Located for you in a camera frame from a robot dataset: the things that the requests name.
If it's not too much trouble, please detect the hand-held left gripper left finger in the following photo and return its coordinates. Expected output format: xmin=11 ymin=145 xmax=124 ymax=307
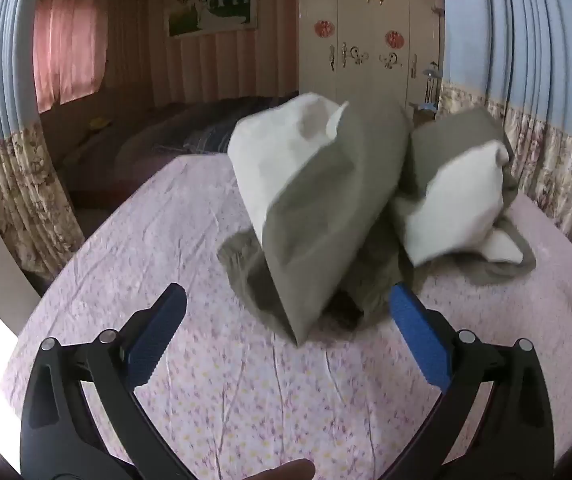
xmin=20 ymin=282 xmax=188 ymax=480

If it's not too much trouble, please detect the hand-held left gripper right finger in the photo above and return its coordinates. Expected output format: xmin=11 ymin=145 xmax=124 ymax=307
xmin=388 ymin=282 xmax=555 ymax=480

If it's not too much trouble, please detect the grey and white hoodie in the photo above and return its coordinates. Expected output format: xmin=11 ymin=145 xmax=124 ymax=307
xmin=217 ymin=92 xmax=537 ymax=347

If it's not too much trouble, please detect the low bed with pink base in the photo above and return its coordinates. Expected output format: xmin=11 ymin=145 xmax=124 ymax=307
xmin=46 ymin=95 xmax=307 ymax=211

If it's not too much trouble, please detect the blue pink striped blanket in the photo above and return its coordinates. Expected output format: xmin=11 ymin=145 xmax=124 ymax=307
xmin=153 ymin=96 xmax=297 ymax=157

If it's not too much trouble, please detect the blue floral bed curtain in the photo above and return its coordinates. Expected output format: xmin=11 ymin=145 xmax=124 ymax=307
xmin=0 ymin=0 xmax=87 ymax=282
xmin=438 ymin=0 xmax=572 ymax=247

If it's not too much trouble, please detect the hanging metal ornament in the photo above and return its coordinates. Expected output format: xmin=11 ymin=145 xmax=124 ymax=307
xmin=422 ymin=61 xmax=441 ymax=106

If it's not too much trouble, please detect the white wardrobe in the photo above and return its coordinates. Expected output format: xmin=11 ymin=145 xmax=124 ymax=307
xmin=298 ymin=0 xmax=443 ymax=112

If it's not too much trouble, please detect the pink window curtain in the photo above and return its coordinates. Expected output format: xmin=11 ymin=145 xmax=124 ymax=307
xmin=33 ymin=0 xmax=110 ymax=113

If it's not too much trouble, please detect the landscape wall picture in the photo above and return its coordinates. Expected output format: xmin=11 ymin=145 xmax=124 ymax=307
xmin=167 ymin=0 xmax=259 ymax=38

